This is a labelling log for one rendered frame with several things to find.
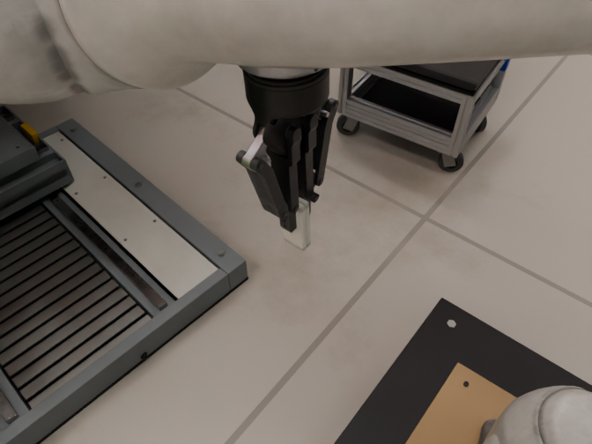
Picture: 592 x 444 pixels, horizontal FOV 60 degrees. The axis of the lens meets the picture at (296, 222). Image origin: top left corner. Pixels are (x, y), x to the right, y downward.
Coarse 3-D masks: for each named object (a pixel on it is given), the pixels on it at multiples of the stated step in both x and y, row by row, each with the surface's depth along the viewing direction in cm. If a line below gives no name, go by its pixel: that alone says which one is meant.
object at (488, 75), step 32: (416, 64) 139; (448, 64) 138; (480, 64) 138; (352, 96) 160; (384, 96) 169; (416, 96) 169; (448, 96) 138; (480, 96) 169; (352, 128) 168; (384, 128) 158; (416, 128) 151; (448, 128) 158; (480, 128) 169; (448, 160) 156
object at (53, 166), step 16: (0, 112) 155; (16, 128) 150; (32, 128) 146; (48, 144) 143; (48, 160) 141; (64, 160) 138; (16, 176) 136; (32, 176) 134; (48, 176) 137; (64, 176) 141; (0, 192) 130; (16, 192) 133; (32, 192) 136; (48, 192) 140; (0, 208) 132; (16, 208) 135
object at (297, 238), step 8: (304, 208) 56; (296, 216) 56; (304, 216) 56; (304, 224) 57; (288, 232) 60; (296, 232) 58; (304, 232) 58; (288, 240) 61; (296, 240) 60; (304, 240) 59; (304, 248) 60
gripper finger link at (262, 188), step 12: (240, 156) 46; (252, 168) 46; (264, 168) 47; (252, 180) 50; (264, 180) 48; (276, 180) 49; (264, 192) 50; (276, 192) 50; (264, 204) 53; (276, 204) 51
